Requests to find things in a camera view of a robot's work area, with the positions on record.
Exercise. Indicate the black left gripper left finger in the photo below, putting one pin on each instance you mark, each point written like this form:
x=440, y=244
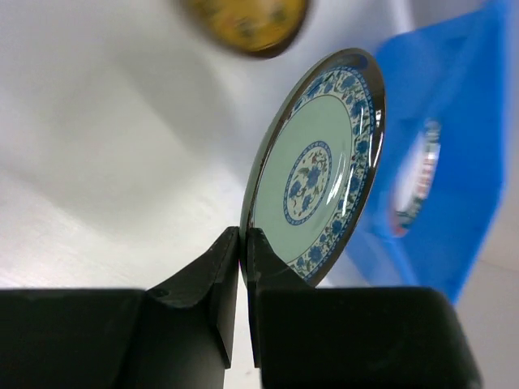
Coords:
x=178, y=334

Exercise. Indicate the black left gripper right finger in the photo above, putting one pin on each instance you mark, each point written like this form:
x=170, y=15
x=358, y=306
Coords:
x=388, y=337

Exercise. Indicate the blue floral small plate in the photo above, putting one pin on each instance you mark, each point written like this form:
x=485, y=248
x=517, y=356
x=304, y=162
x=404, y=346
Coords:
x=316, y=164

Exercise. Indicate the green rimmed white plate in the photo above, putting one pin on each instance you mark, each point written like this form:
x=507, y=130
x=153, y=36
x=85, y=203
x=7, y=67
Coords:
x=415, y=176

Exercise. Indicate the blue plastic bin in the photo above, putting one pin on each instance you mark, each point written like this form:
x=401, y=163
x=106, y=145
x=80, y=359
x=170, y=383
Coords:
x=453, y=72

